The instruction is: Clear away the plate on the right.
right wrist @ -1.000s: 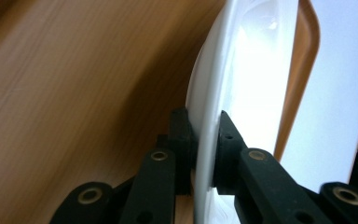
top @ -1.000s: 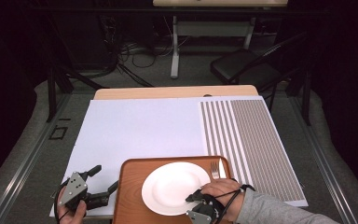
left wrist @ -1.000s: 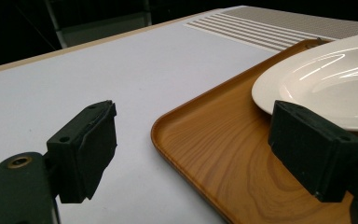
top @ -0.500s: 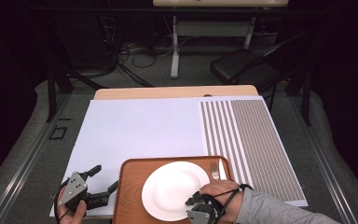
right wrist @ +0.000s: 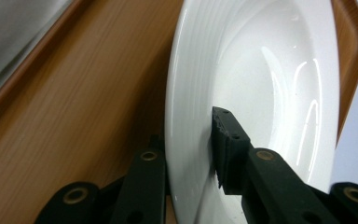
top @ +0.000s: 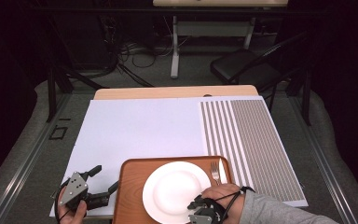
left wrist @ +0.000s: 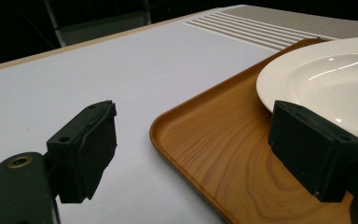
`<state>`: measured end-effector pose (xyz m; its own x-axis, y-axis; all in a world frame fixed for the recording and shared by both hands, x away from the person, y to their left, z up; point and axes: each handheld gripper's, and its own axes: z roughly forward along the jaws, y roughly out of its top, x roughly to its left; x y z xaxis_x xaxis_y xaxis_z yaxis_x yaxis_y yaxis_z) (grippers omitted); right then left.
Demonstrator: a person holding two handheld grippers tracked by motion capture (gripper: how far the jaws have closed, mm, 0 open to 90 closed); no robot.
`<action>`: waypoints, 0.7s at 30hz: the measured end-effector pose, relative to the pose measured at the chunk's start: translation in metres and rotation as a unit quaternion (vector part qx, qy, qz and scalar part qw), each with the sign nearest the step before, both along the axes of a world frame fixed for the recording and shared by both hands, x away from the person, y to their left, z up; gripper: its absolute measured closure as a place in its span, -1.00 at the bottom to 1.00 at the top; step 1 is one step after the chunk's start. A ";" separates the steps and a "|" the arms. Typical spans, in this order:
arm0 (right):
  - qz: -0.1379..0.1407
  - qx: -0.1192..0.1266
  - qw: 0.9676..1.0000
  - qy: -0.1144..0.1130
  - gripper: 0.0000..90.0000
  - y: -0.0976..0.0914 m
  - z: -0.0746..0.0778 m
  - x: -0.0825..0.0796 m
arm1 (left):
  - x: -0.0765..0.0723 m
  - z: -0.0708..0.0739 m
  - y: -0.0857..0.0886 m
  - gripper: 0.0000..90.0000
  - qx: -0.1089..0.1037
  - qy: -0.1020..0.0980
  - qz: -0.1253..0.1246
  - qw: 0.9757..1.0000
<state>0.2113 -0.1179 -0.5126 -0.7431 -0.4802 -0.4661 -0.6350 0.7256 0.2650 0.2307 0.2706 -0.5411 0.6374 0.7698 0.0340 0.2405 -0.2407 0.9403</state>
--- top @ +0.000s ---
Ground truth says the striped grey woven placemat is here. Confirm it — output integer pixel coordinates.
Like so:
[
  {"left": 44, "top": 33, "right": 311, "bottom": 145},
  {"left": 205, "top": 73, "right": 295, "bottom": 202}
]
[{"left": 199, "top": 98, "right": 306, "bottom": 203}]

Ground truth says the white table cover board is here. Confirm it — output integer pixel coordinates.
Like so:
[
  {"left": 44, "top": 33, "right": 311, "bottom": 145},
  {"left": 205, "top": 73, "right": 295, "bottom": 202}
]
[{"left": 48, "top": 95, "right": 310, "bottom": 218}]

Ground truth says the white-legged desk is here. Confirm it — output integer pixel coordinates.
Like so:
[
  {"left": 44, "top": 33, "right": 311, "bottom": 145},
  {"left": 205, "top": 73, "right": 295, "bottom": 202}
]
[{"left": 152, "top": 0, "right": 289, "bottom": 79}]

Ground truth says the silver table knife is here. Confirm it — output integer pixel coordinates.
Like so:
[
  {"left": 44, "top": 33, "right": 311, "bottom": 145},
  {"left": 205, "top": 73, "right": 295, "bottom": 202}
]
[{"left": 217, "top": 158, "right": 228, "bottom": 185}]

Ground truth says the black wrist cord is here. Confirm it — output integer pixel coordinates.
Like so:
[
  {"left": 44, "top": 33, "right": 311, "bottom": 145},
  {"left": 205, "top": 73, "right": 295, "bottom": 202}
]
[{"left": 213, "top": 185, "right": 255, "bottom": 220}]

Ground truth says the person's left hand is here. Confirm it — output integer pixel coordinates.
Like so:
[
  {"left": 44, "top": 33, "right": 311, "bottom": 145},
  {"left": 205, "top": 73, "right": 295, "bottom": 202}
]
[{"left": 57, "top": 187, "right": 89, "bottom": 224}]

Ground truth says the silver metal fork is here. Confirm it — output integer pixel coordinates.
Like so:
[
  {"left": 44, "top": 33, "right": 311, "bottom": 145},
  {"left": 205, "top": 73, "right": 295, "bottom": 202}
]
[{"left": 210, "top": 161, "right": 223, "bottom": 187}]

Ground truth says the bundle of floor cables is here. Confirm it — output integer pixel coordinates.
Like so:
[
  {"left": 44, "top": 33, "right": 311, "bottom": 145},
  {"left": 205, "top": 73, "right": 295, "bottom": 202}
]
[{"left": 99, "top": 15, "right": 176, "bottom": 80}]

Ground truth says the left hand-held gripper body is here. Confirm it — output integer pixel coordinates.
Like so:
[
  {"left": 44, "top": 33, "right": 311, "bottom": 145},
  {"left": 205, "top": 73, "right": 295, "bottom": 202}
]
[{"left": 58, "top": 171, "right": 111, "bottom": 211}]

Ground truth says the metal floor rail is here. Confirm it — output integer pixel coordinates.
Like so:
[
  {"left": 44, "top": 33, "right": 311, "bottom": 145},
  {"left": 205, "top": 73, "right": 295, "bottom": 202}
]
[
  {"left": 290, "top": 94, "right": 358, "bottom": 224},
  {"left": 0, "top": 92, "right": 73, "bottom": 224}
]

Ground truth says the white deep plate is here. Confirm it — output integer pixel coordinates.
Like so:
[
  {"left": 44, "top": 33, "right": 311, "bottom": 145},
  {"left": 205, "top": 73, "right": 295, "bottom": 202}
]
[{"left": 142, "top": 161, "right": 213, "bottom": 224}]

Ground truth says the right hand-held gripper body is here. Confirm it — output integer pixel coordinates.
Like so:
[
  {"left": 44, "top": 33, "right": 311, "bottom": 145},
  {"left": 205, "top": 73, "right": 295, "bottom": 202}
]
[{"left": 186, "top": 194, "right": 227, "bottom": 224}]

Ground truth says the black folding chair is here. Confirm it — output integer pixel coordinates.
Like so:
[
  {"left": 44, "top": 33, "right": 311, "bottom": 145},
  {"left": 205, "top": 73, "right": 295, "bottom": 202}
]
[{"left": 210, "top": 31, "right": 312, "bottom": 94}]

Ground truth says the person's right hand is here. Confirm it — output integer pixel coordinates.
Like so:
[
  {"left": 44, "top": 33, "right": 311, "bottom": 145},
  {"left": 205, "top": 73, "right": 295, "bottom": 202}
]
[{"left": 200, "top": 182, "right": 246, "bottom": 224}]

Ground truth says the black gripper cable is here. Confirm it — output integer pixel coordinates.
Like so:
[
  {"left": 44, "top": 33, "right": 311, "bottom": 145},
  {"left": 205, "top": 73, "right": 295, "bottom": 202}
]
[{"left": 54, "top": 177, "right": 73, "bottom": 224}]

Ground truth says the brown wooden tray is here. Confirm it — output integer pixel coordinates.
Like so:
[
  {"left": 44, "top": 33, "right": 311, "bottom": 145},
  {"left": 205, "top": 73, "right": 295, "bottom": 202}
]
[{"left": 111, "top": 155, "right": 235, "bottom": 224}]

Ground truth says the black metal stand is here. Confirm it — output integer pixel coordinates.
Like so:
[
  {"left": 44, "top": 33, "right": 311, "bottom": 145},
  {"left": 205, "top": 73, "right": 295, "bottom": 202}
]
[
  {"left": 285, "top": 69, "right": 313, "bottom": 127},
  {"left": 45, "top": 63, "right": 106, "bottom": 124}
]

